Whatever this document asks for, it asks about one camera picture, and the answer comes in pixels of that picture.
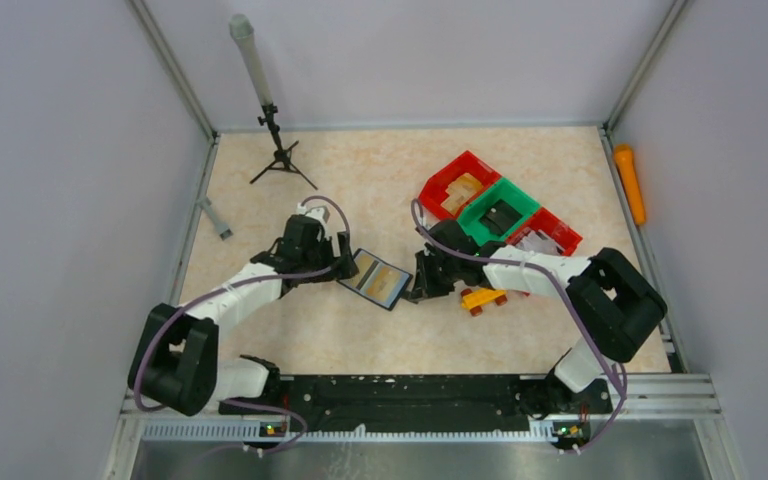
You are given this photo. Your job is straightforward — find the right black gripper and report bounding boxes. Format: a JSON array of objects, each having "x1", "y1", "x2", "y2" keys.
[{"x1": 411, "y1": 249, "x2": 461, "y2": 302}]

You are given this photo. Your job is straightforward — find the black leather card holder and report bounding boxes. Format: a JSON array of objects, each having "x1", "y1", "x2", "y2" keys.
[{"x1": 337, "y1": 248, "x2": 413, "y2": 311}]

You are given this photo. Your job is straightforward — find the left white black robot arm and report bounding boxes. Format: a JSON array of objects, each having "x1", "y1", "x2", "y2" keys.
[{"x1": 127, "y1": 208, "x2": 358, "y2": 416}]

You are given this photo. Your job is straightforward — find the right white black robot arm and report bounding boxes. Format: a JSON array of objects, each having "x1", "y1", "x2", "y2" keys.
[{"x1": 408, "y1": 213, "x2": 668, "y2": 418}]

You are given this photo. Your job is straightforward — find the yellow toy brick car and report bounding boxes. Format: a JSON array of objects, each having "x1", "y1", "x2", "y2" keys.
[{"x1": 460, "y1": 288, "x2": 508, "y2": 317}]

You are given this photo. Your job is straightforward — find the red bin with wooden blocks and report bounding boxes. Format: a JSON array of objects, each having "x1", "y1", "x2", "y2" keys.
[{"x1": 418, "y1": 150, "x2": 501, "y2": 220}]

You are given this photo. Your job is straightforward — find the green plastic bin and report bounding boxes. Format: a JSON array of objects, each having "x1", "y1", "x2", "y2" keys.
[{"x1": 457, "y1": 178, "x2": 540, "y2": 246}]

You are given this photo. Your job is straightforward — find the red bin with plastic bags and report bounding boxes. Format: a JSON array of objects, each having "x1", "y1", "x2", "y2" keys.
[{"x1": 506, "y1": 207, "x2": 584, "y2": 296}]

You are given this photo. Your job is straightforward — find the small grey tool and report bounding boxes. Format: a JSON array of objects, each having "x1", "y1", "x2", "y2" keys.
[{"x1": 196, "y1": 196, "x2": 233, "y2": 241}]

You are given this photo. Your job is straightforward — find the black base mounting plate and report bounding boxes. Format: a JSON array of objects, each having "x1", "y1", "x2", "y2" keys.
[{"x1": 218, "y1": 374, "x2": 613, "y2": 433}]

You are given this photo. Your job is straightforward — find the orange flashlight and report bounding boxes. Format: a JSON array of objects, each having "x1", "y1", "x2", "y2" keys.
[{"x1": 613, "y1": 144, "x2": 646, "y2": 226}]

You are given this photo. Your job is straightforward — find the black tripod with grey tube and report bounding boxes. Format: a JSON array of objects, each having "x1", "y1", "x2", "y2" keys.
[{"x1": 229, "y1": 13, "x2": 318, "y2": 190}]

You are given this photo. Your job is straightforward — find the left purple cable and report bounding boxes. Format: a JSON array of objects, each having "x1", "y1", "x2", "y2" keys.
[{"x1": 132, "y1": 194, "x2": 352, "y2": 458}]

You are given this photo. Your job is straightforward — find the purple cable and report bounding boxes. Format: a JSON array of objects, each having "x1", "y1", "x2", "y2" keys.
[
  {"x1": 410, "y1": 197, "x2": 629, "y2": 455},
  {"x1": 132, "y1": 194, "x2": 352, "y2": 458}
]

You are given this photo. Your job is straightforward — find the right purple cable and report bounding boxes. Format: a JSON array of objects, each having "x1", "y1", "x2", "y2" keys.
[{"x1": 410, "y1": 197, "x2": 629, "y2": 455}]

